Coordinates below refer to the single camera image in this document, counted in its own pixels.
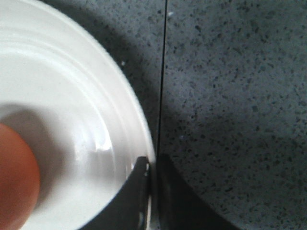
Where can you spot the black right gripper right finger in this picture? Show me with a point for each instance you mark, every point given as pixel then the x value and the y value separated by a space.
pixel 179 207

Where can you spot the orange mandarin fruit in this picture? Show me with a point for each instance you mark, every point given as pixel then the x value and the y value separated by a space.
pixel 19 180

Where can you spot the white round plate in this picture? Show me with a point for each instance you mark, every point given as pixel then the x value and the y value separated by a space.
pixel 68 99

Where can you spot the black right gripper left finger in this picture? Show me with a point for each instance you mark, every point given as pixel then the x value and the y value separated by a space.
pixel 129 208

